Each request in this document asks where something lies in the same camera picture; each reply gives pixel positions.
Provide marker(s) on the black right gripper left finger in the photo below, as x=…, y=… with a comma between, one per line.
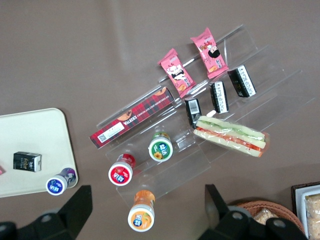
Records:
x=72, y=215

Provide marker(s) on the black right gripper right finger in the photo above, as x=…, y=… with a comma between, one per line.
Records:
x=232, y=222

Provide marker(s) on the plastic triangle sandwich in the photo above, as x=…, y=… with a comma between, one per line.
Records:
x=232, y=136

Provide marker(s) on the white rectangular snack tray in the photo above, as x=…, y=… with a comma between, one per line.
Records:
x=298, y=200

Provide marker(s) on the cream rectangular serving tray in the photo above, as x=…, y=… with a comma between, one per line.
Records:
x=37, y=130

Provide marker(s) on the clear bag of brown snacks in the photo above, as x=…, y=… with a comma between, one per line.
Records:
x=265, y=216

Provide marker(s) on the brown wicker snack basket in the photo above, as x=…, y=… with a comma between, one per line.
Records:
x=287, y=212

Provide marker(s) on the red cap gum bottle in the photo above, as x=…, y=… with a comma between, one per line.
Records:
x=120, y=173

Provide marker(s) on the orange cap gum bottle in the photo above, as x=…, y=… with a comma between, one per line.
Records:
x=141, y=217

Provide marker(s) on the black small carton box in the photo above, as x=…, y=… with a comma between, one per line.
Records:
x=26, y=162
x=192, y=111
x=242, y=81
x=219, y=97

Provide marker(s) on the clear pack of brittle bars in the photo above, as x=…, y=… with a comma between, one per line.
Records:
x=314, y=215

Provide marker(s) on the pink cartoon snack packet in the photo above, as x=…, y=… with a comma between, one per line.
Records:
x=210, y=53
x=2, y=170
x=177, y=73

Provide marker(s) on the green cap gum bottle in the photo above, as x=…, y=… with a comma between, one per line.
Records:
x=161, y=149

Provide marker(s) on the red tartan shortbread box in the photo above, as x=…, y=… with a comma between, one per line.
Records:
x=132, y=118

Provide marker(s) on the clear acrylic stepped stand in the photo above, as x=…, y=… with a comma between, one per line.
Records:
x=275, y=100

